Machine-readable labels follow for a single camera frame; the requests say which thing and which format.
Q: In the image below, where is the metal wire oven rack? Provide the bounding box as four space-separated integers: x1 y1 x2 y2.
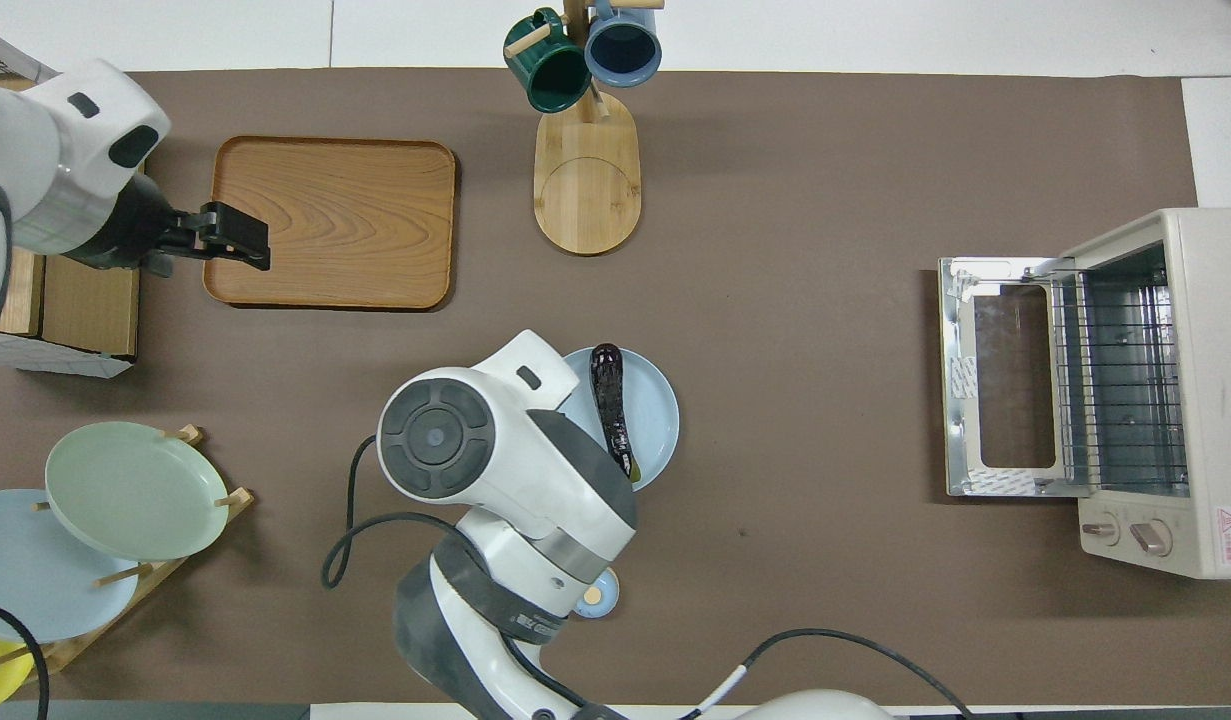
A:
1050 270 1191 491

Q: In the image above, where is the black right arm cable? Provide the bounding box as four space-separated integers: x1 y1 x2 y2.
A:
320 435 476 591

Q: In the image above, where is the wooden serving tray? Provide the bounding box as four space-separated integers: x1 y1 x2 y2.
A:
203 136 458 311

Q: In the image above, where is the dark purple eggplant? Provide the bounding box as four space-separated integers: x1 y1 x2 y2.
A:
589 343 638 483

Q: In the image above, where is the pale green plate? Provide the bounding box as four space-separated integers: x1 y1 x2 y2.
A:
45 421 230 562

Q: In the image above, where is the blue mug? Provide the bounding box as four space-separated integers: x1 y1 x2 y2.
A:
584 0 664 88

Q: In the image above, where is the white toaster oven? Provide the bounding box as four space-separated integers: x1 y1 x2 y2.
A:
1050 207 1231 581

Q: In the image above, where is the light blue racked plate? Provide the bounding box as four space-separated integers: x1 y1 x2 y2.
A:
0 489 141 644

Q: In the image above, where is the brown table mat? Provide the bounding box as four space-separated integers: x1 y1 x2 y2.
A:
0 68 1231 706

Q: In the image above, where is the dark green mug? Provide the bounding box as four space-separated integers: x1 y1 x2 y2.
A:
503 8 593 114

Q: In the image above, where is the wooden step shelf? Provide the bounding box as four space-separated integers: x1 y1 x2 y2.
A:
0 75 146 359

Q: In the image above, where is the glass oven door with handle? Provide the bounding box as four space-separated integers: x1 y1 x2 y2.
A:
938 256 1091 498

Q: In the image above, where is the grey white patterned cloth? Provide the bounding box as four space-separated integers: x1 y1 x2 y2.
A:
0 330 136 379

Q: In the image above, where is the black cable with white sleeve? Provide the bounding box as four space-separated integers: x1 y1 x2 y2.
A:
675 628 976 720

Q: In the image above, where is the wooden mug tree stand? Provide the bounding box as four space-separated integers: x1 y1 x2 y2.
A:
503 0 666 257

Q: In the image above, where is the wooden plate rack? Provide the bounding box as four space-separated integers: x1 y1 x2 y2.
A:
0 425 256 676

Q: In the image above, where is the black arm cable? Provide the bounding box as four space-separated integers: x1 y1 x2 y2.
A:
320 435 476 591
0 600 51 720

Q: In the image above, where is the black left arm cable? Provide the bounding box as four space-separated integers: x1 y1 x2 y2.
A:
0 600 51 720

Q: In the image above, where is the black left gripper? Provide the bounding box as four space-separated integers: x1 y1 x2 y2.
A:
70 172 272 279

